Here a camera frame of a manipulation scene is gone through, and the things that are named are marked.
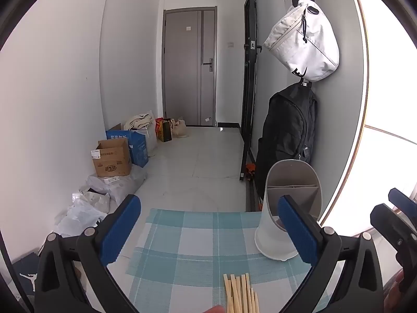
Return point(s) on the teal checked tablecloth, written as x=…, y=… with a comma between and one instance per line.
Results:
x=195, y=244

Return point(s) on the small orange item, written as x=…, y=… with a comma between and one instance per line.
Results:
x=251, y=168

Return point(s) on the bundle of wooden chopsticks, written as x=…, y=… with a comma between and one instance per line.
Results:
x=241, y=295

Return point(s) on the blue carton with white print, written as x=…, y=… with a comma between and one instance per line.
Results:
x=117, y=135

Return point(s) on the grey plastic bag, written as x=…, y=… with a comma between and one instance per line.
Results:
x=127, y=182

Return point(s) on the beige clothes pile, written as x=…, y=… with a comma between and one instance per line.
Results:
x=138, y=121

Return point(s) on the white plastic bags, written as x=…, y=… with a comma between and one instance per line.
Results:
x=81, y=215

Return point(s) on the dark paper bag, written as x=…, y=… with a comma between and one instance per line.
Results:
x=165, y=132

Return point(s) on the brown cardboard box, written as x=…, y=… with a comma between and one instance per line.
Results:
x=112, y=161

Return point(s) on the beige plastic bag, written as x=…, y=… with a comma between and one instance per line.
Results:
x=179, y=130

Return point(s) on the grey door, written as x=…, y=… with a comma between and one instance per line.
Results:
x=182, y=71

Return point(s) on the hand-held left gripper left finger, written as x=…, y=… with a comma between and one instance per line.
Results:
x=119, y=231

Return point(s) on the white utensil holder grey insert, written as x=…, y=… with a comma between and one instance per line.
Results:
x=272, y=231

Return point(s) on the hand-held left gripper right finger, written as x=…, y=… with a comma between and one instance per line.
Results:
x=298, y=231

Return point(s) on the window with wooden frame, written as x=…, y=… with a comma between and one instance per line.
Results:
x=387, y=88

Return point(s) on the white translucent bag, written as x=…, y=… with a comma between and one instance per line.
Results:
x=150, y=137

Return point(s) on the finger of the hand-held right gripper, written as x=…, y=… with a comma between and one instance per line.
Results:
x=402, y=199
x=394, y=225

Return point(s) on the black metal rack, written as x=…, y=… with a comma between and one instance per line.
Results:
x=249, y=71

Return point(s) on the black backpack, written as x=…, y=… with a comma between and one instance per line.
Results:
x=286, y=130

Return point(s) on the person's right hand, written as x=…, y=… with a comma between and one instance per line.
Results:
x=392, y=296

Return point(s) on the navy box with white figure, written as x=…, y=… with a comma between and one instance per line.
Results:
x=27, y=277

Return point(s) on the blue cardboard box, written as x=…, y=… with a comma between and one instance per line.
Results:
x=138, y=150

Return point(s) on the white shoulder bag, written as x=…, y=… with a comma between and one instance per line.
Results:
x=299, y=42

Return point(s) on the red snack bag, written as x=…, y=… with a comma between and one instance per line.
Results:
x=157, y=127

